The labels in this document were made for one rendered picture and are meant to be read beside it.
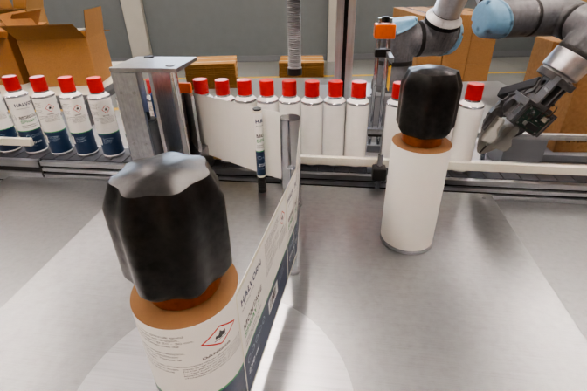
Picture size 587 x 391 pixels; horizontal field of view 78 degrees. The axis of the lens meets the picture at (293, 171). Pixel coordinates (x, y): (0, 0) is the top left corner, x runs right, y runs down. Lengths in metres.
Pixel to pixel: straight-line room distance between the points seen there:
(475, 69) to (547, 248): 3.86
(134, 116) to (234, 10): 5.60
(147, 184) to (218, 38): 6.21
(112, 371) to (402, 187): 0.45
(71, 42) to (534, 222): 2.13
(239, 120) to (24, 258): 0.49
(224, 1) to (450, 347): 6.10
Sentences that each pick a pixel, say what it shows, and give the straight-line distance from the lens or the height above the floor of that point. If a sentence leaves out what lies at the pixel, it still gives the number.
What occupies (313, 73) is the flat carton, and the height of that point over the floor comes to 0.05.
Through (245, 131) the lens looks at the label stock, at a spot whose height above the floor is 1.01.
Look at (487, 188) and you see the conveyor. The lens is 0.94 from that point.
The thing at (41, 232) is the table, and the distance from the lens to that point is 0.93.
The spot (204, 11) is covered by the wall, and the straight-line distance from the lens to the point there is 6.43.
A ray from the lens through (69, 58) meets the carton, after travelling 2.32.
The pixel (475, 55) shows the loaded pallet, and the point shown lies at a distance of 4.58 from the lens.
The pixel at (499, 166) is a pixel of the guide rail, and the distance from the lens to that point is 0.94.
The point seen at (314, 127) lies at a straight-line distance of 0.85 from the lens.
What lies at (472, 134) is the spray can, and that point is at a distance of 0.90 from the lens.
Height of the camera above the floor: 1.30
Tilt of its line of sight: 28 degrees down
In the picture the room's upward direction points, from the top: 1 degrees counter-clockwise
